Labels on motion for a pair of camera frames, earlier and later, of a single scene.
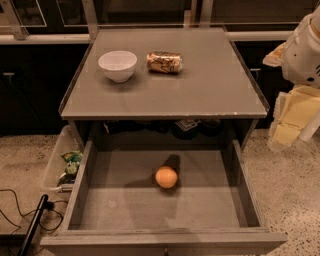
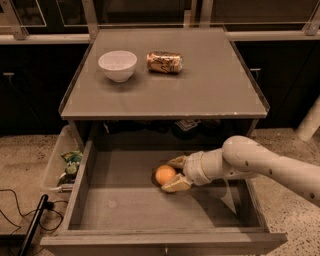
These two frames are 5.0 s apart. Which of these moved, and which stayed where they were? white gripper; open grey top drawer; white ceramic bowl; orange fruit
Moved: white gripper
Stayed: orange fruit; white ceramic bowl; open grey top drawer
